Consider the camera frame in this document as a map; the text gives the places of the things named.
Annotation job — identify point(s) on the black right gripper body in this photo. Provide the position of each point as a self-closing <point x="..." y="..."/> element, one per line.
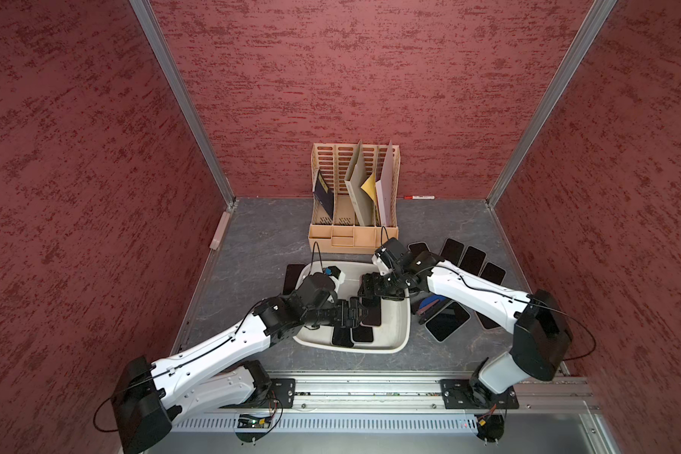
<point x="389" y="286"/>

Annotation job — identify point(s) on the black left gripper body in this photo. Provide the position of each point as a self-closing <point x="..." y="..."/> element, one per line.
<point x="330" y="314"/>

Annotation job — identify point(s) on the white plastic storage tray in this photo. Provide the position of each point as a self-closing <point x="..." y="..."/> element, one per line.
<point x="390" y="337"/>

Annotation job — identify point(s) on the white case phone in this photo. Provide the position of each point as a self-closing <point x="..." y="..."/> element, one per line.
<point x="472" y="260"/>
<point x="373" y="311"/>
<point x="417" y="248"/>

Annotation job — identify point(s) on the large pink case phone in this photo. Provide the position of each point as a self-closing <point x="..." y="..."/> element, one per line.
<point x="447" y="321"/>

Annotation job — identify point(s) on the dark phone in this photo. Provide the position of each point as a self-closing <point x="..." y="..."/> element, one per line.
<point x="452" y="251"/>

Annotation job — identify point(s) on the black phone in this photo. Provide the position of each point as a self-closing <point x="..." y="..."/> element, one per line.
<point x="493" y="273"/>
<point x="292" y="276"/>

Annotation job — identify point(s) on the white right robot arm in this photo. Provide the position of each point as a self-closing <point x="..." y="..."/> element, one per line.
<point x="541" y="337"/>

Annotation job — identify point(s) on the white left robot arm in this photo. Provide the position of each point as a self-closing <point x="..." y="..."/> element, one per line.
<point x="151" y="397"/>

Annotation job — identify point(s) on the grey cardboard folder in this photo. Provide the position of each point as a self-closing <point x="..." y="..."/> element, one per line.
<point x="358" y="173"/>

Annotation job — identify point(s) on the red white marker pen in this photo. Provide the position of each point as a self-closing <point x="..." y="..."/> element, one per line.
<point x="419" y="198"/>

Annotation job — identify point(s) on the pink grey folder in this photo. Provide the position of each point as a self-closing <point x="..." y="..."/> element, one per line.
<point x="384" y="186"/>

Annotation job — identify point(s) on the yellow paper sheet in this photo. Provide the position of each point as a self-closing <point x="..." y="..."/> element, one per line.
<point x="369" y="188"/>

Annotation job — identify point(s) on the beige plastic file organizer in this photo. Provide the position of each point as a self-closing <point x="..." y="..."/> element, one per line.
<point x="343" y="235"/>

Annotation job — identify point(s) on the dark blue booklet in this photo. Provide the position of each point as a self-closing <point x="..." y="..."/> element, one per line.
<point x="324" y="194"/>

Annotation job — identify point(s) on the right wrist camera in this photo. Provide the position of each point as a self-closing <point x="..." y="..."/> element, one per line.
<point x="392" y="257"/>

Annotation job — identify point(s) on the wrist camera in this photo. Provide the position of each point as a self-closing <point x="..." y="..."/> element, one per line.
<point x="331" y="277"/>
<point x="392" y="257"/>

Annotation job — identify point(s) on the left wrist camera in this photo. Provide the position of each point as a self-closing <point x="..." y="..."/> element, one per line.
<point x="331" y="277"/>

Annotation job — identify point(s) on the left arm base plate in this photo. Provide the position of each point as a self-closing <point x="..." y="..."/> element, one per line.
<point x="280" y="390"/>

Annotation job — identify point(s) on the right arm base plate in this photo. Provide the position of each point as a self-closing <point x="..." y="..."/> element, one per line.
<point x="460" y="394"/>

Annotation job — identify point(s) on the beige block at wall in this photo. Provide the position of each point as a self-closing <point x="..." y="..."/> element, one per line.
<point x="220" y="232"/>

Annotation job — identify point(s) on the aluminium front rail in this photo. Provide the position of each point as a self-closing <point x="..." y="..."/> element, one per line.
<point x="397" y="404"/>

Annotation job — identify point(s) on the aluminium left corner post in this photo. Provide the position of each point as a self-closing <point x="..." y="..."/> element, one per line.
<point x="159" y="46"/>

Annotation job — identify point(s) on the aluminium corner post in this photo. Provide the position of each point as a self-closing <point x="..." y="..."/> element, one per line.
<point x="159" y="46"/>
<point x="580" y="45"/>

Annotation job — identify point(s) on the aluminium right corner post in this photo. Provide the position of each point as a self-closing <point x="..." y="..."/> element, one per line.
<point x="580" y="45"/>

